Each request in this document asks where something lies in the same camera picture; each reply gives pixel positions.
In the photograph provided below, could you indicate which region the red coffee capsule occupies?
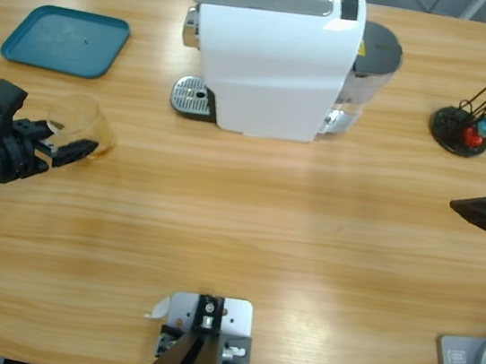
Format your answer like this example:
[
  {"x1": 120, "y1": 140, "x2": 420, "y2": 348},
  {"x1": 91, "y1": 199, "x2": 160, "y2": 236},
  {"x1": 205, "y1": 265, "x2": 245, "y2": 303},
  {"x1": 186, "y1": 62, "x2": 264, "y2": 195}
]
[{"x1": 462, "y1": 126, "x2": 486, "y2": 150}]

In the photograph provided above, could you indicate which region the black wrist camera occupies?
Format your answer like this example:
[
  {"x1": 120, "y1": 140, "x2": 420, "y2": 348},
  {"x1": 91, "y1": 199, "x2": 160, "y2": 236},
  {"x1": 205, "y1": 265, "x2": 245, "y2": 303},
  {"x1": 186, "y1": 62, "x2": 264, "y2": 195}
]
[{"x1": 0, "y1": 78, "x2": 30, "y2": 138}]

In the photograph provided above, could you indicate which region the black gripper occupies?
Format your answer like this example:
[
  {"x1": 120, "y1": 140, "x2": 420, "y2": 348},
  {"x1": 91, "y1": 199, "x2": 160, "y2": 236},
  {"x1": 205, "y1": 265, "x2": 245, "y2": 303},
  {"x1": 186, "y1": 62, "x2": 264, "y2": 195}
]
[{"x1": 0, "y1": 112, "x2": 102, "y2": 200}]

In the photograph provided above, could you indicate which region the white capsule coffee machine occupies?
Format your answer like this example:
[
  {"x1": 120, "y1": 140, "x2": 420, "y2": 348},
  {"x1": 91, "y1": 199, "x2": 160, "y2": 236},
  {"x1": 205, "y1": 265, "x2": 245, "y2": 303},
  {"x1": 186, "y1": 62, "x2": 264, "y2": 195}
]
[{"x1": 167, "y1": 0, "x2": 412, "y2": 159}]

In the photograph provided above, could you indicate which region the teal plastic tray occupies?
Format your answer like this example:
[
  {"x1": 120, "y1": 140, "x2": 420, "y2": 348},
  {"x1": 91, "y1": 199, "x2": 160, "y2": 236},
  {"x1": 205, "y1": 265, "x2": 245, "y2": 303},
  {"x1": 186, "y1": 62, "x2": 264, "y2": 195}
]
[{"x1": 0, "y1": 0, "x2": 134, "y2": 84}]

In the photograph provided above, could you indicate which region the white mount block, dark post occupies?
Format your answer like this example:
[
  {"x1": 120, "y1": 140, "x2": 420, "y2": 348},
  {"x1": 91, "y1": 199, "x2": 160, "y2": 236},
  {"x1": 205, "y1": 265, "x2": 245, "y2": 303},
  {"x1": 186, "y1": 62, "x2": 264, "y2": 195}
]
[{"x1": 136, "y1": 284, "x2": 262, "y2": 364}]

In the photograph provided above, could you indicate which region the white paper tag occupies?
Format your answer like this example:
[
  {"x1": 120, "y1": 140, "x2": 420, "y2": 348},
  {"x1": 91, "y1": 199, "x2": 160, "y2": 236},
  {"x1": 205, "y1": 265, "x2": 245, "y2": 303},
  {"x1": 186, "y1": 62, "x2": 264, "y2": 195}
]
[{"x1": 142, "y1": 293, "x2": 172, "y2": 322}]

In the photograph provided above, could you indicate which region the clear glass cup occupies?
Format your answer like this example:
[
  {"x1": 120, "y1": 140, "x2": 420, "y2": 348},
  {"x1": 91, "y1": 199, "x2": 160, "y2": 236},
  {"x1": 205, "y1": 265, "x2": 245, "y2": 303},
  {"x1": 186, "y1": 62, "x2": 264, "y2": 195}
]
[{"x1": 40, "y1": 90, "x2": 123, "y2": 165}]

